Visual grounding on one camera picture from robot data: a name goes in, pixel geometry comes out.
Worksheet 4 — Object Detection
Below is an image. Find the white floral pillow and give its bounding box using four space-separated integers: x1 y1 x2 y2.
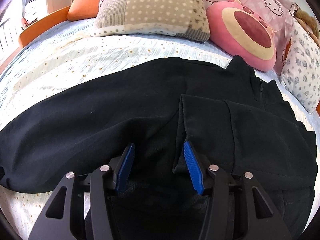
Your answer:
280 17 320 115

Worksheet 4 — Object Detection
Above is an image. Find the light blue bedspread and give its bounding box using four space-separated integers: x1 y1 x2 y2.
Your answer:
0 20 283 80

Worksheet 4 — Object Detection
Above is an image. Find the brown plush toy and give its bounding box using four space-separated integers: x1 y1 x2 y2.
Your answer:
294 4 320 35

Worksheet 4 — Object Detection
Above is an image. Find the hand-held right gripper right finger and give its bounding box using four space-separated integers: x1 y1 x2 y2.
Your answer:
182 140 293 240

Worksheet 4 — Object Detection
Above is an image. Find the white embroidered bed cloth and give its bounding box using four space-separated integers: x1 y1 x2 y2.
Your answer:
0 32 315 240

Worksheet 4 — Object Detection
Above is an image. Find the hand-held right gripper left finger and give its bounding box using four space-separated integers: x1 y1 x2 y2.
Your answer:
27 142 137 240

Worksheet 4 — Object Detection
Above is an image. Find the pink bear face cushion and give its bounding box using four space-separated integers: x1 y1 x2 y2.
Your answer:
206 0 277 72

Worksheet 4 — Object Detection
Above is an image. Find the orange bed frame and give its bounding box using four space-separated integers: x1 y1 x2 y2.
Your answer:
19 6 72 48

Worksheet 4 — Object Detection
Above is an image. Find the black jacket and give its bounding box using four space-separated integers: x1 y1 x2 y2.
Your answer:
0 56 318 240

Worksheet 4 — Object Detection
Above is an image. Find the orange pillow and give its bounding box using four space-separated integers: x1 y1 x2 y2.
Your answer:
67 0 107 22

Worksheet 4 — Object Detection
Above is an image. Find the beige polka dot pillow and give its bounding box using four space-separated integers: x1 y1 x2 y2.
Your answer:
94 0 210 42

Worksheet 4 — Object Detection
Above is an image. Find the window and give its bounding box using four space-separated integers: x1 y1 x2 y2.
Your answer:
0 0 44 52

